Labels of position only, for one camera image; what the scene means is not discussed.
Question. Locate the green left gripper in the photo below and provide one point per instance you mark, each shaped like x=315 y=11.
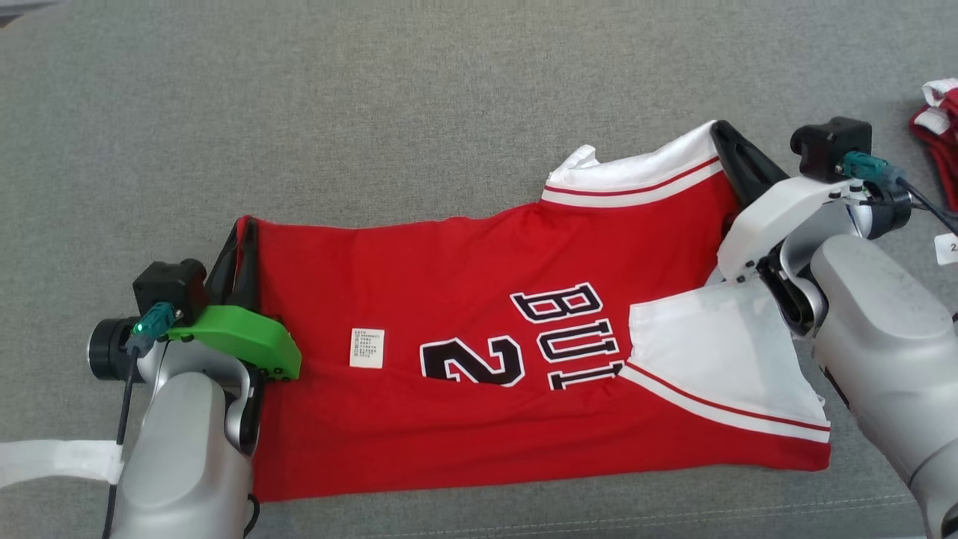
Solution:
x=239 y=337

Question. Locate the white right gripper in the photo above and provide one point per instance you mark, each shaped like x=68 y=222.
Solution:
x=778 y=217

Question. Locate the red white basketball jersey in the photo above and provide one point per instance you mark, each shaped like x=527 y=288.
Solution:
x=449 y=284

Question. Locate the red shorts with white stripe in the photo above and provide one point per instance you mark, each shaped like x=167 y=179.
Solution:
x=944 y=142

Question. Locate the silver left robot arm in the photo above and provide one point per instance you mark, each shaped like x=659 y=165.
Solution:
x=187 y=457

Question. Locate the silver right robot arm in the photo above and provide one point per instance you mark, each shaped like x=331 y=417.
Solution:
x=883 y=337

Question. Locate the white paper tag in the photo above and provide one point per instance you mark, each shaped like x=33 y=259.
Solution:
x=948 y=249

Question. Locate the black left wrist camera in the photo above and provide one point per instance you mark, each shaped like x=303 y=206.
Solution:
x=171 y=288

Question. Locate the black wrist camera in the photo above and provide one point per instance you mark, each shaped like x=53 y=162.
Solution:
x=827 y=146
x=171 y=288

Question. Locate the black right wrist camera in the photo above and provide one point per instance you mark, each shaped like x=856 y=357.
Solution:
x=827 y=146

